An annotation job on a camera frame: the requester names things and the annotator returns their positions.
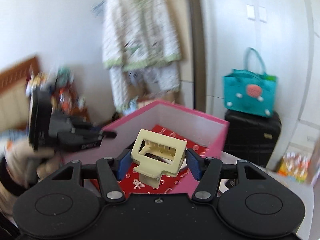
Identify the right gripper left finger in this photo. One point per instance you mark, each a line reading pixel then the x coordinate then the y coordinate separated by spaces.
pixel 67 181

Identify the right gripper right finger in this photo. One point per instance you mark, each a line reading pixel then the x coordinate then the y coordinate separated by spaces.
pixel 209 171

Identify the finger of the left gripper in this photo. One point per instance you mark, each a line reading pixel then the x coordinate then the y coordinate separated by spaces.
pixel 88 130
pixel 88 143

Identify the pink storage box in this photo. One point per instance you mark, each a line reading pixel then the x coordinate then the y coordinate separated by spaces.
pixel 204 133

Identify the cream hair claw clip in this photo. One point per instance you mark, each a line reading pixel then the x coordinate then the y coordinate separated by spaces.
pixel 156 155

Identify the black suitcase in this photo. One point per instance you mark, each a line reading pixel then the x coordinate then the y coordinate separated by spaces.
pixel 252 137

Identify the teal felt tote bag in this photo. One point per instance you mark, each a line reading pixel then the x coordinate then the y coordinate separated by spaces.
pixel 248 92

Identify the white green hanging pajamas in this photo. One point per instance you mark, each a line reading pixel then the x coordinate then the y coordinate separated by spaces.
pixel 140 46

